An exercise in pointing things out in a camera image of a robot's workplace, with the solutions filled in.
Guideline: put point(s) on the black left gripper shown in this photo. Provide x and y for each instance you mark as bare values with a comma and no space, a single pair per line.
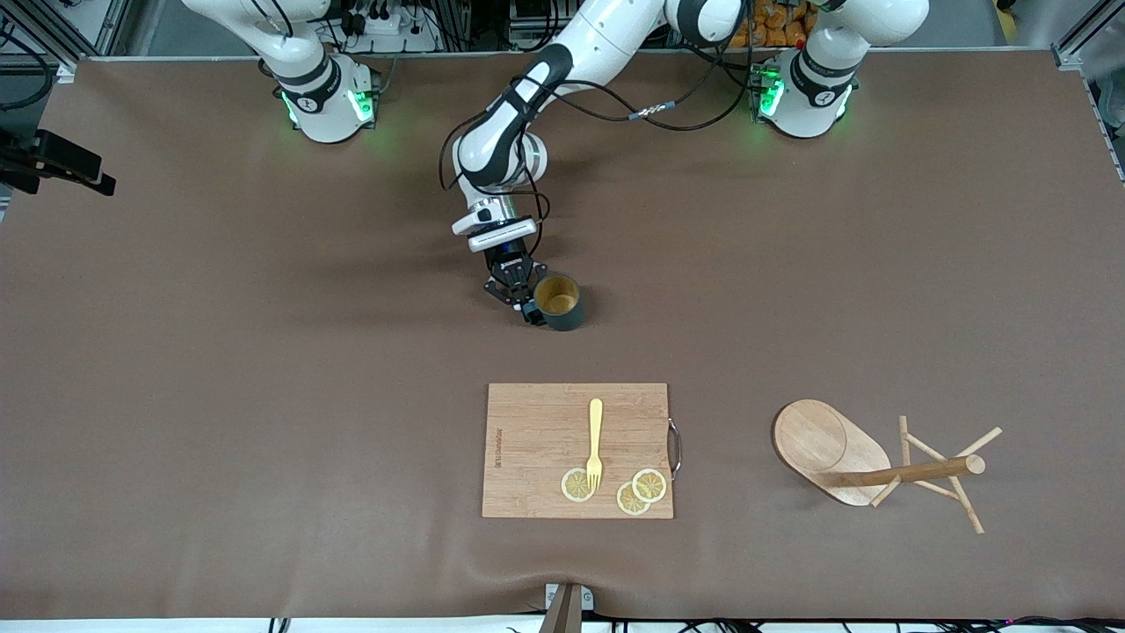
511,270

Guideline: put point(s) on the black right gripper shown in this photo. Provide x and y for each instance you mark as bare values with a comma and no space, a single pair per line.
54,156

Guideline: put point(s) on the teal ceramic mug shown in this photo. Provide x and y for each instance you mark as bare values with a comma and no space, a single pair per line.
562,318

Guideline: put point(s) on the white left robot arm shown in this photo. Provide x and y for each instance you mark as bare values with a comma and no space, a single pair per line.
615,26

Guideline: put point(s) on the wooden mug tree rack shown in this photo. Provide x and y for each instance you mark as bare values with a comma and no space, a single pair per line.
817,440

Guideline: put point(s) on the bamboo cutting board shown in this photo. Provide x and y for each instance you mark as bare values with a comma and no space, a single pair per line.
536,440

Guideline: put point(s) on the yellow plastic fork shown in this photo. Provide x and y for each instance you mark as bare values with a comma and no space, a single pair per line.
596,422

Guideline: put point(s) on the lemon slice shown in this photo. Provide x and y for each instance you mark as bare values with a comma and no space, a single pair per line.
650,485
573,485
628,501

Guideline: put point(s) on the brown table cover mat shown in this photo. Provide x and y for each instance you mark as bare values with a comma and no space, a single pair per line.
220,396

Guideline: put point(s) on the white power strip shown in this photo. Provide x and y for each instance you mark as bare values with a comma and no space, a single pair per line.
387,26

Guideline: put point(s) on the orange snack packets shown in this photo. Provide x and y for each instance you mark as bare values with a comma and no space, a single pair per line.
773,31

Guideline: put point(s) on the aluminium frame post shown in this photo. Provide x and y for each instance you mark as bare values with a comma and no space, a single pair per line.
44,35
1077,48

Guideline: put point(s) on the metal table edge bracket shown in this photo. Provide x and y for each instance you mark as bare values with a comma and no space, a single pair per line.
562,611

